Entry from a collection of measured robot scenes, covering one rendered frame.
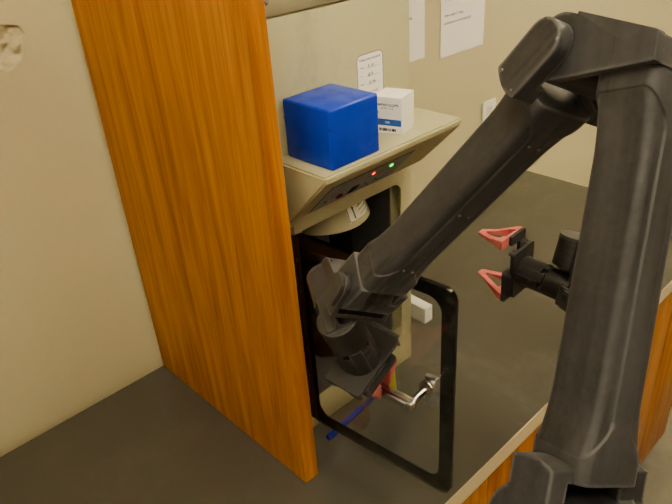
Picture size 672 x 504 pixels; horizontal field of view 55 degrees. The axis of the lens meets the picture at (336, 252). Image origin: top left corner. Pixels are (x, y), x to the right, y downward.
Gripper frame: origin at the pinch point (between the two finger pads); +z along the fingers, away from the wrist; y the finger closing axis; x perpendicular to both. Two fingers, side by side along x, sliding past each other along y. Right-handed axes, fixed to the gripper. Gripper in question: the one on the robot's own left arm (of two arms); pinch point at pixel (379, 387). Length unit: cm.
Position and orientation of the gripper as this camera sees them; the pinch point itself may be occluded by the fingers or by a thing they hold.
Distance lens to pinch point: 100.9
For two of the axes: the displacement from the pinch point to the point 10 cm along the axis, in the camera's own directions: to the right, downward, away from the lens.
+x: 7.4, 3.0, -6.0
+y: -5.9, 7.3, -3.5
